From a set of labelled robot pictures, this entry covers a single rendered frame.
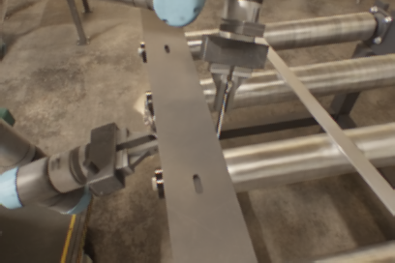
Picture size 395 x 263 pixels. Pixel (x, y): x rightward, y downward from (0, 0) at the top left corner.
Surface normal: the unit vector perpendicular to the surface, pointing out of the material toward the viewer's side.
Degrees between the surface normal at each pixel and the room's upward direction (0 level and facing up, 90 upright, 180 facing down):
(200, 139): 0
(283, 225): 0
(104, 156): 15
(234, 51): 63
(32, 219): 0
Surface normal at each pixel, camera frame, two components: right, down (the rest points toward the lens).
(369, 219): 0.00, -0.70
